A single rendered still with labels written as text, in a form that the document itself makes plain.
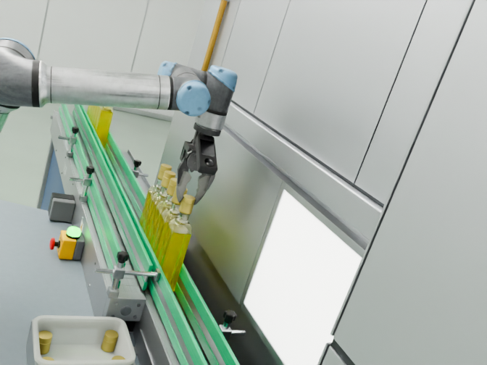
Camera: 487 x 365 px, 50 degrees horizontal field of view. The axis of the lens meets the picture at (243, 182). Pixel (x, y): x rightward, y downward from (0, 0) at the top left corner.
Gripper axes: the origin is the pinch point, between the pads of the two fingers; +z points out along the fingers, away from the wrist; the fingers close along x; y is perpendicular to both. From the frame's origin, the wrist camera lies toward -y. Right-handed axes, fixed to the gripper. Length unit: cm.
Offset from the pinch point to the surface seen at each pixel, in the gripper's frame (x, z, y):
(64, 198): 26, 32, 63
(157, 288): 3.4, 23.3, -7.2
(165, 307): 2.5, 23.5, -15.4
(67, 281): 23, 40, 19
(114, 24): -26, 5, 596
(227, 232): -12.2, 5.9, -3.6
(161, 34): -88, 0, 602
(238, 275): -13.5, 11.9, -15.7
